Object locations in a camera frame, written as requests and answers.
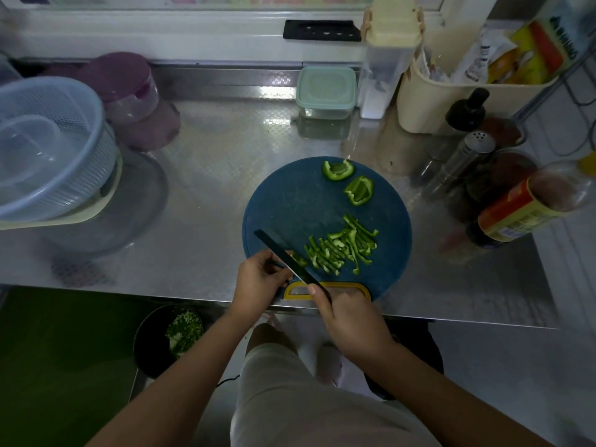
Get person's left hand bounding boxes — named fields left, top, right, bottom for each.
left=230, top=249, right=295, bottom=322

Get person's right hand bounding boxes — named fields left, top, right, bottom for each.
left=307, top=284, right=396, bottom=364

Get black kitchen knife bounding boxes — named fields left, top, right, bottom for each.
left=254, top=229, right=332, bottom=303

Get person's right forearm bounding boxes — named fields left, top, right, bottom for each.
left=359, top=342, right=555, bottom=447

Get person's left forearm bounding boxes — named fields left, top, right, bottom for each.
left=86, top=308, right=266, bottom=447

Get pile of green pepper strips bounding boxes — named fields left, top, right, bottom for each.
left=304, top=214, right=380, bottom=276

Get round blue cutting board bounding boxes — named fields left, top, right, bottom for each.
left=242, top=156, right=413, bottom=302

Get person's foot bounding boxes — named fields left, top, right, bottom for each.
left=316, top=342, right=345, bottom=388

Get curved green pepper piece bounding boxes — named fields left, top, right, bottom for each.
left=323, top=160, right=354, bottom=182

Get large green pepper chunk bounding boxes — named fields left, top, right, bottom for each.
left=344, top=176, right=374, bottom=207

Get person's light shorts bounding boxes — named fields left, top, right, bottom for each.
left=230, top=343, right=443, bottom=447

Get black pan with chopped greens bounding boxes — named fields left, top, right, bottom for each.
left=133, top=304, right=205, bottom=380

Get clear glass bowl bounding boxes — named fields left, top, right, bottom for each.
left=42, top=146, right=169, bottom=257

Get small green lidded container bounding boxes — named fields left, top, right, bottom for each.
left=296, top=66, right=357, bottom=120

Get steel pepper shaker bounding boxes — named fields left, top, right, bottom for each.
left=423, top=130, right=496, bottom=198

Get cream plastic basin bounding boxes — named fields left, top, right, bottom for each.
left=0, top=149, right=124, bottom=231

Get dark glass jar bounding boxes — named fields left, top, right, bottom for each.
left=466, top=149, right=541, bottom=214

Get sauce bottle red yellow label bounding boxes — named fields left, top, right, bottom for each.
left=466, top=151, right=596, bottom=250

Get purple lidded plastic jar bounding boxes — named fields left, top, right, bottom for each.
left=77, top=52, right=181, bottom=151

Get dark bottle black cap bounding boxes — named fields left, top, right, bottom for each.
left=445, top=88, right=490, bottom=133

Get cream plastic storage basket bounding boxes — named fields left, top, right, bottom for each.
left=397, top=48, right=559, bottom=135

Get black knife sheath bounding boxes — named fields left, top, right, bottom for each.
left=283, top=20, right=362, bottom=42

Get tall clear container cream lid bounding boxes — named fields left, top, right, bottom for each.
left=357, top=0, right=425, bottom=120

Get blue plastic colander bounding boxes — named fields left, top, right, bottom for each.
left=0, top=76, right=118, bottom=222

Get yellow snack packets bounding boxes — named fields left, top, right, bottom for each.
left=486, top=19, right=566, bottom=85

